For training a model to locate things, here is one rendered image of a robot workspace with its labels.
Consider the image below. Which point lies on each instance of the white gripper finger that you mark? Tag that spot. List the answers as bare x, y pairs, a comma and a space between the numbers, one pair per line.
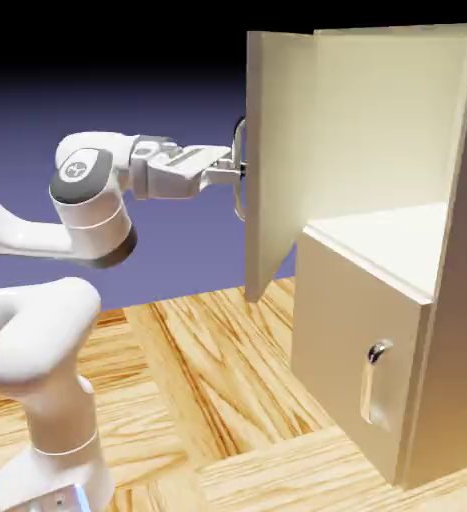
224, 175

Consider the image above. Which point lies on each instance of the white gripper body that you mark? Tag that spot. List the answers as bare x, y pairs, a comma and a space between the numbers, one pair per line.
177, 170

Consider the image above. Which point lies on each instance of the cream cabinet door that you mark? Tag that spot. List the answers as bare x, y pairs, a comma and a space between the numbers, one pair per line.
273, 160
353, 352

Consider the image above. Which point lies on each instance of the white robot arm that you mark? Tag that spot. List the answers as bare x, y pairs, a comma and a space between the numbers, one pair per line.
85, 208

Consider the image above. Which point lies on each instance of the cream painted cabinet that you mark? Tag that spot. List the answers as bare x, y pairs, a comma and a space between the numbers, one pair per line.
437, 248

